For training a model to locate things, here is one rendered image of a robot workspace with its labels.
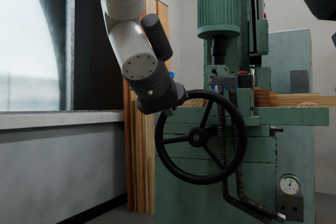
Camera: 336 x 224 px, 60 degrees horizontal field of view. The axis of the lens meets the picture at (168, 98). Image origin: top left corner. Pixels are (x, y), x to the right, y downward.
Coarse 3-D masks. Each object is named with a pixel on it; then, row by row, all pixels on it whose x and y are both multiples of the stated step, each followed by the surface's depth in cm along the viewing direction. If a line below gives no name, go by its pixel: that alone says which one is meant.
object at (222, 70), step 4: (208, 68) 118; (216, 68) 117; (220, 68) 116; (224, 68) 116; (228, 68) 125; (208, 72) 118; (220, 72) 116; (224, 72) 116; (228, 72) 124; (208, 76) 118; (208, 80) 118
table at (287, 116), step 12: (180, 108) 109; (192, 108) 108; (204, 108) 106; (264, 108) 99; (276, 108) 98; (288, 108) 96; (300, 108) 95; (312, 108) 94; (324, 108) 93; (168, 120) 111; (180, 120) 109; (192, 120) 108; (216, 120) 95; (228, 120) 94; (252, 120) 91; (264, 120) 99; (276, 120) 97; (288, 120) 96; (300, 120) 95; (312, 120) 94; (324, 120) 92
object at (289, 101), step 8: (288, 96) 111; (296, 96) 110; (304, 96) 109; (312, 96) 108; (320, 96) 107; (328, 96) 106; (280, 104) 112; (288, 104) 111; (296, 104) 110; (320, 104) 107; (328, 104) 106
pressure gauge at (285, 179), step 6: (288, 174) 90; (282, 180) 90; (288, 180) 90; (294, 180) 89; (282, 186) 90; (288, 186) 90; (294, 186) 89; (300, 186) 88; (288, 192) 90; (294, 192) 89; (288, 198) 92
